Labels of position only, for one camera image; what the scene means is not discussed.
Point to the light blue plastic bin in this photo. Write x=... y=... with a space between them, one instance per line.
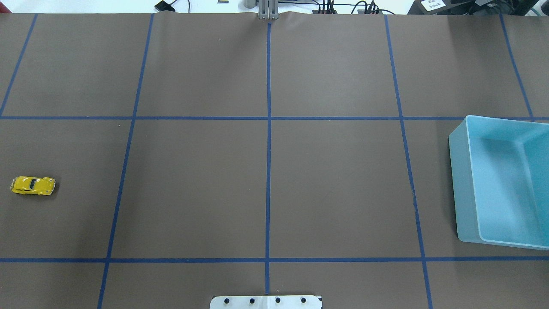
x=500 y=178

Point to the white label card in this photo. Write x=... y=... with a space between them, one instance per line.
x=430 y=5

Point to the grey aluminium frame post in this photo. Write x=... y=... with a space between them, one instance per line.
x=268 y=9

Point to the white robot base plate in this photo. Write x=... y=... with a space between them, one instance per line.
x=267 y=302

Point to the yellow beetle toy car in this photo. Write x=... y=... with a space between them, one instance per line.
x=27 y=185

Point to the black small device on desk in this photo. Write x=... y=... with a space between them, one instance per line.
x=164 y=5

